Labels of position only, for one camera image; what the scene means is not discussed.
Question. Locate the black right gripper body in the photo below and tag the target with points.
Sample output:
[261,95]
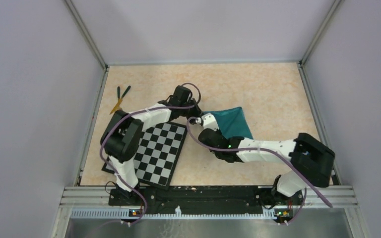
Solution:
[218,154]

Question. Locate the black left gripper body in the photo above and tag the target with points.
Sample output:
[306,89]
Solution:
[190,112]

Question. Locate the teal cloth napkin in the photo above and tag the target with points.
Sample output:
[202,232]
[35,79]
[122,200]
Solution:
[232,123]

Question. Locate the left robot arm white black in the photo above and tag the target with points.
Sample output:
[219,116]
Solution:
[120,140]

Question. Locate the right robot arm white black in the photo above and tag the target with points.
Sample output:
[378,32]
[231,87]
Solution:
[310,161]

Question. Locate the black white checkerboard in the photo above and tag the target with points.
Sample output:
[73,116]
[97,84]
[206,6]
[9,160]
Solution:
[156,158]

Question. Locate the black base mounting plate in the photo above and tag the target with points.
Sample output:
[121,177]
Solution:
[251,194]

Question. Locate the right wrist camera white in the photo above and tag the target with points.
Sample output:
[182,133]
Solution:
[208,121]

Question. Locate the green handled gold spoon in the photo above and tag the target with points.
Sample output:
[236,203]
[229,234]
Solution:
[123,95]

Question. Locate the aluminium front rail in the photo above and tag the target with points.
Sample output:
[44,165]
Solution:
[98,202]

